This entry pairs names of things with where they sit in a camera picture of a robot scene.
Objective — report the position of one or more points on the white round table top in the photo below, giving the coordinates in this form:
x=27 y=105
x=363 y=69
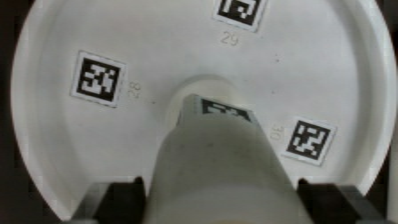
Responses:
x=289 y=57

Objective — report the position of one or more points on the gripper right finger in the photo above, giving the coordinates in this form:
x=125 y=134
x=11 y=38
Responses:
x=337 y=204

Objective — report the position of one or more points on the white cylindrical table leg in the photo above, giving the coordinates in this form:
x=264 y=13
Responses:
x=221 y=184

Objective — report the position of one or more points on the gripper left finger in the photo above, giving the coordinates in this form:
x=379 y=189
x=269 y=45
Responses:
x=113 y=203

